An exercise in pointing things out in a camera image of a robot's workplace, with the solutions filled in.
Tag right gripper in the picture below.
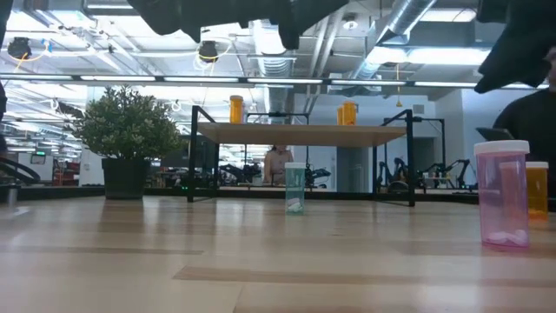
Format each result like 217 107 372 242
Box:
474 0 556 93

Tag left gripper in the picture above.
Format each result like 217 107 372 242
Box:
125 0 351 50

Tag large orange medicine bottle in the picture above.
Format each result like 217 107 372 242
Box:
523 161 550 221
342 100 359 127

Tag pink medicine bottle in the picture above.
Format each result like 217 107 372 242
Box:
473 139 531 252

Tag green medicine bottle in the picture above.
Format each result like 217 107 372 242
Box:
284 162 307 216

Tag wooden shelf, black legs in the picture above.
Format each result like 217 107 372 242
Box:
186 104 417 209

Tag black crossbar with light strips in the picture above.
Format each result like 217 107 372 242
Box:
0 73 556 90

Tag person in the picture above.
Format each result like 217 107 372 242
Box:
493 45 556 212
262 145 295 186

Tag ceiling light panel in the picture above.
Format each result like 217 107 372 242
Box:
367 44 493 67

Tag yellow hanging pendant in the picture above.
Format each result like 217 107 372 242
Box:
394 63 403 109

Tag green plant in black pot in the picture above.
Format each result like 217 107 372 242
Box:
73 84 183 201

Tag red storage shelving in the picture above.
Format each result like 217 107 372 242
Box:
51 160 82 187

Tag black curved handrail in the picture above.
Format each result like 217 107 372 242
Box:
0 156 43 186

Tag silver spiral ventilation duct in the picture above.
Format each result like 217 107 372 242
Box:
351 0 438 86
251 19 301 114

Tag black ceiling device, yellow cable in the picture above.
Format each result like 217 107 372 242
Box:
197 39 221 64
7 37 32 61

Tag thin black stand frame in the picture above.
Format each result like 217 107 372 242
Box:
381 117 447 193

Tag black aluminium table frame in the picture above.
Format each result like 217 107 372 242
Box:
0 184 556 214

